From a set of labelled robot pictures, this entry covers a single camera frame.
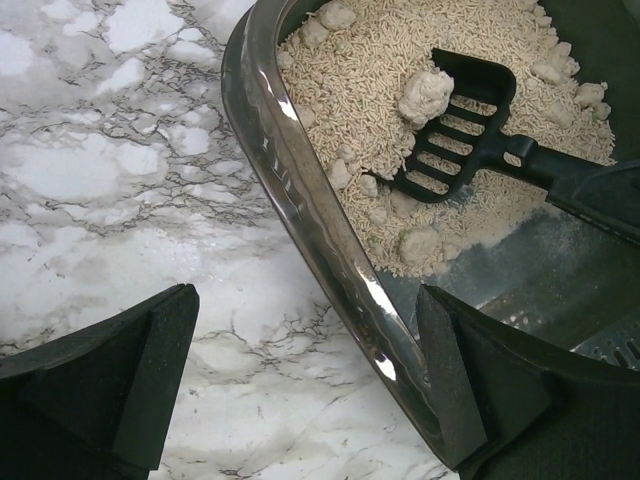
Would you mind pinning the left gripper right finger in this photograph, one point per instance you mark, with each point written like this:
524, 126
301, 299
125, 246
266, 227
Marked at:
508, 405

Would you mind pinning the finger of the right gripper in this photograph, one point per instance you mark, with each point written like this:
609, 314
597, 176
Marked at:
605, 197

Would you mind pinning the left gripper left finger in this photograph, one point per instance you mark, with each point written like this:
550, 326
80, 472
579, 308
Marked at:
97, 403

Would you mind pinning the dark grey litter box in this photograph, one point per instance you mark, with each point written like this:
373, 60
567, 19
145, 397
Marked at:
555, 278

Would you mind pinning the black litter scoop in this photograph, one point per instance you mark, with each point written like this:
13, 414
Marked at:
445, 159

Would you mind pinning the litter clump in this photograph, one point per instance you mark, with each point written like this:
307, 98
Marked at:
426, 96

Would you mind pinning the beige cat litter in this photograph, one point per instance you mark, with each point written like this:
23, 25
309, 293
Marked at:
346, 68

